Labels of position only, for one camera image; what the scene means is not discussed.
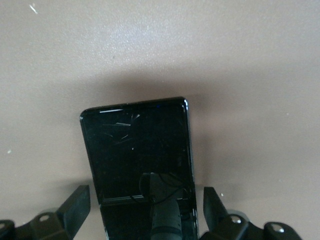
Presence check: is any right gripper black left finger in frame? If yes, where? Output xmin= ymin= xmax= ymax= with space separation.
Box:
xmin=0 ymin=184 xmax=91 ymax=240

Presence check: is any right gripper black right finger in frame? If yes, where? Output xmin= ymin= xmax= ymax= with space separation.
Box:
xmin=199 ymin=186 xmax=303 ymax=240

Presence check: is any black smartphone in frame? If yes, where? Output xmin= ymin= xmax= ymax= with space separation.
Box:
xmin=79 ymin=96 xmax=200 ymax=240

